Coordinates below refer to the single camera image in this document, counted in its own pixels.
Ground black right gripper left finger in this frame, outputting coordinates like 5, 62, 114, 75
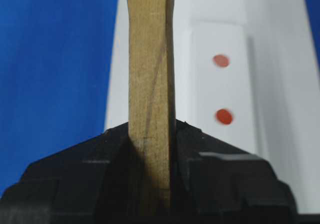
0, 124, 145, 223

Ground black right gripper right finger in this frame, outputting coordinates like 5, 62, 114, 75
169, 121, 299, 223

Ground wooden mallet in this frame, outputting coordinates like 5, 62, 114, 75
127, 0, 176, 216

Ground raised white foam strip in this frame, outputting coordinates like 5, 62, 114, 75
174, 21, 258, 157

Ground white foam board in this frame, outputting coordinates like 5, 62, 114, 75
103, 0, 320, 214

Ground blue table cloth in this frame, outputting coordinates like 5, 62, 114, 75
0, 0, 320, 199

